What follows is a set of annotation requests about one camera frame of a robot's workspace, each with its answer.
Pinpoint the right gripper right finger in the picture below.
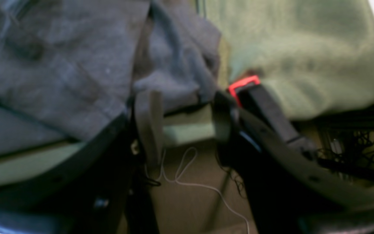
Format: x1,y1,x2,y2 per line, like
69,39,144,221
213,92,374,234

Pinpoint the grey t-shirt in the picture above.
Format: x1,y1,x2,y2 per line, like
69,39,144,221
0,0,221,156

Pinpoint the red black clamp top left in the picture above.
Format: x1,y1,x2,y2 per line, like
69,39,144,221
228,75,317,156

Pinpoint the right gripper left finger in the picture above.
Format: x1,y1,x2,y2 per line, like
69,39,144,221
0,90,164,234

